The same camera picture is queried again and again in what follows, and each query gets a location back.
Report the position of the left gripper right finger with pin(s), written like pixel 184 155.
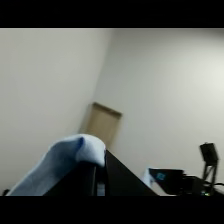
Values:
pixel 123 180

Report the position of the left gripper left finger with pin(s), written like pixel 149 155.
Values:
pixel 75 181

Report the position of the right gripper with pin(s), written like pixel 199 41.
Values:
pixel 173 181

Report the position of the light blue shirt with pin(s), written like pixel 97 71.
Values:
pixel 60 160

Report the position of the beige door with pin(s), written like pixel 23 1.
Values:
pixel 101 125

